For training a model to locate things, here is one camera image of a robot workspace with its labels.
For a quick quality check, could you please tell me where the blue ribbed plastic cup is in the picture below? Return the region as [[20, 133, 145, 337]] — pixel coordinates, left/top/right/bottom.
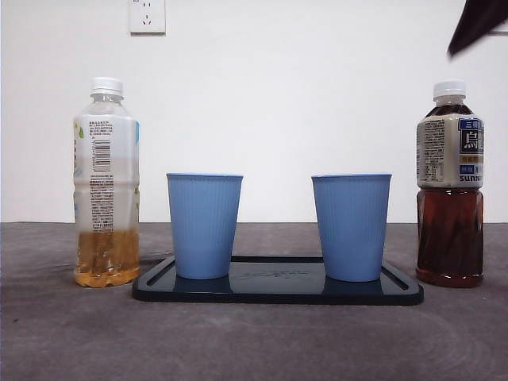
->
[[310, 172, 394, 283], [165, 171, 244, 280]]

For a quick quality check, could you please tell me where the dark blue plastic tray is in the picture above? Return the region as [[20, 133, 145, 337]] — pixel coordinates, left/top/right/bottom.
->
[[131, 255, 425, 306]]

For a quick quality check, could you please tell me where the yellow tea bottle white label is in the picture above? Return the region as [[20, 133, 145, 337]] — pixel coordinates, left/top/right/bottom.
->
[[73, 76, 141, 288]]

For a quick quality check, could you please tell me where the dark tea bottle beige label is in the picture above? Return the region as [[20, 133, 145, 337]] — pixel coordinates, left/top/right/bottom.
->
[[415, 79, 485, 289]]

